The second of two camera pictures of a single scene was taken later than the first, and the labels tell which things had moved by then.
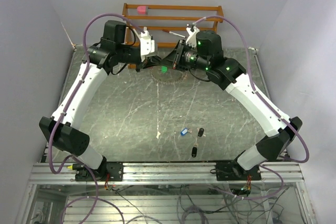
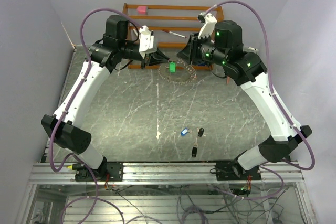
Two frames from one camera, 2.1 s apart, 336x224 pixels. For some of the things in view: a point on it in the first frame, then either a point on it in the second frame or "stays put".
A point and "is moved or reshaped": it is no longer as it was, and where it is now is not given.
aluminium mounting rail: [161, 173] stays put
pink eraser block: [142, 10] stays put
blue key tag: [184, 131] stays put
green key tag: [164, 68] is moved or reshaped
